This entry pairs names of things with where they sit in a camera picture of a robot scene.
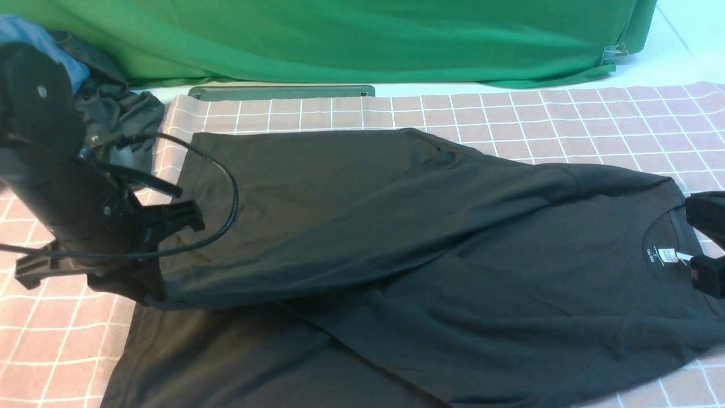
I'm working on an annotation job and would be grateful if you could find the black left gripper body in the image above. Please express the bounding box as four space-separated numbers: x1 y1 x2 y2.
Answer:
15 190 206 289

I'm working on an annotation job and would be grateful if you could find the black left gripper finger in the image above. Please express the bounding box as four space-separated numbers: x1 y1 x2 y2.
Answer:
88 261 168 305

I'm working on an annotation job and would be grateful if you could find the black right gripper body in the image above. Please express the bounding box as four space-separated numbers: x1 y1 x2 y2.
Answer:
685 192 724 250

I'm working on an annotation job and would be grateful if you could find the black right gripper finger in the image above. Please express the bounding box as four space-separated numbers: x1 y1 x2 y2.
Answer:
690 255 724 300

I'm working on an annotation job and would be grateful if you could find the dark gray long-sleeved shirt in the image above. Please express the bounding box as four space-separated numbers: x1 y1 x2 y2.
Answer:
101 129 723 407

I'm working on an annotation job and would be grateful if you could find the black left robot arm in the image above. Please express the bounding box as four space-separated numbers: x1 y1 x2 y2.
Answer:
1 43 205 304

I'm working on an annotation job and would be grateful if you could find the dark gray crumpled garment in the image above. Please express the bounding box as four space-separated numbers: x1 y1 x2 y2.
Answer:
51 31 165 173

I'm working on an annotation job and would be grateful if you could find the green plastic tray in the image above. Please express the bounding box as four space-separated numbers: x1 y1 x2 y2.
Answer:
188 85 376 103

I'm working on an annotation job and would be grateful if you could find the metal binder clip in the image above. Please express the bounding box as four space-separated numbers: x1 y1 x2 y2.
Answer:
600 43 629 65

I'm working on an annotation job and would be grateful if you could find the blue garment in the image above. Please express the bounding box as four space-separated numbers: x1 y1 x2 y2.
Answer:
1 15 90 93

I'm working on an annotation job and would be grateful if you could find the green backdrop cloth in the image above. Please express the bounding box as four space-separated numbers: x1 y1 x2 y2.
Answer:
2 1 656 90

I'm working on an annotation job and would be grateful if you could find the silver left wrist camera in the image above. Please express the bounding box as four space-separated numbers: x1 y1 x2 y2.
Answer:
86 132 148 169

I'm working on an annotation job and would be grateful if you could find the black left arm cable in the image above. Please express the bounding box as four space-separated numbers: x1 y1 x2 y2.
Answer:
0 132 240 262

